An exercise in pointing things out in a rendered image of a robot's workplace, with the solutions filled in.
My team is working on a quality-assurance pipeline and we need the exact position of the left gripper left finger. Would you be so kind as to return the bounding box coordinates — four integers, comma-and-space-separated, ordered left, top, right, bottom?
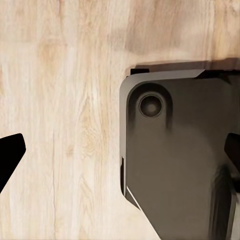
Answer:
0, 133, 26, 193

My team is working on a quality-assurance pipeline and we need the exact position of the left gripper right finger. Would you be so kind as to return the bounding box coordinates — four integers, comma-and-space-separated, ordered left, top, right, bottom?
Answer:
224, 133, 240, 173

